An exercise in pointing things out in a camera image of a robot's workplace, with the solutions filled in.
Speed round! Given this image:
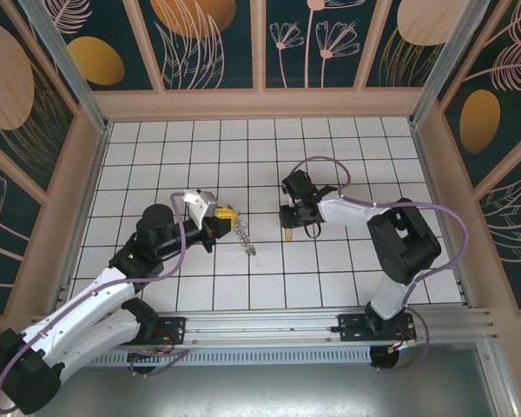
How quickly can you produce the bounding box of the grey metal sheet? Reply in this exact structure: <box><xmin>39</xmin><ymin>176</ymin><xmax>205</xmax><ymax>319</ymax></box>
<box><xmin>8</xmin><ymin>362</ymin><xmax>518</xmax><ymax>417</ymax></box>

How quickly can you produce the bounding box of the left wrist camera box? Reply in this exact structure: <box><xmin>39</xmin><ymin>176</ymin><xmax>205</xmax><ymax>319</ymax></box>
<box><xmin>182</xmin><ymin>189</ymin><xmax>221</xmax><ymax>230</ymax></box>

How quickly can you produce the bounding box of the aluminium frame post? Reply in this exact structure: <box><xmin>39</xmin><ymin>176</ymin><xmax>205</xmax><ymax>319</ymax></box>
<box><xmin>16</xmin><ymin>0</ymin><xmax>114</xmax><ymax>134</ymax></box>
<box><xmin>407</xmin><ymin>0</ymin><xmax>483</xmax><ymax>128</ymax></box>

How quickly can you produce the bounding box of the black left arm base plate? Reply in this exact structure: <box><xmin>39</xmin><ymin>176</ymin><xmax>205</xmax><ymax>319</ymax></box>
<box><xmin>125</xmin><ymin>315</ymin><xmax>188</xmax><ymax>347</ymax></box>

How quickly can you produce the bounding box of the brown keyring disc with loops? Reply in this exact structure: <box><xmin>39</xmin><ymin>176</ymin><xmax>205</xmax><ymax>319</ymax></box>
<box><xmin>232</xmin><ymin>209</ymin><xmax>258</xmax><ymax>257</ymax></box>

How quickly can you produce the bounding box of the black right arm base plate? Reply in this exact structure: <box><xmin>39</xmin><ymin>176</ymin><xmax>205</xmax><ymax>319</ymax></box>
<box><xmin>337</xmin><ymin>311</ymin><xmax>418</xmax><ymax>344</ymax></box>

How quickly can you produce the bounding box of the slotted grey cable duct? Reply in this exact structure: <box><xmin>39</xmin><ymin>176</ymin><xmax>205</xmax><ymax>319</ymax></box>
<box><xmin>90</xmin><ymin>345</ymin><xmax>373</xmax><ymax>367</ymax></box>

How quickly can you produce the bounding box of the aluminium mounting rail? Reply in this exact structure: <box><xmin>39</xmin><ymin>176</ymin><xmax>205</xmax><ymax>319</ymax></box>
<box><xmin>23</xmin><ymin>307</ymin><xmax>498</xmax><ymax>348</ymax></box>

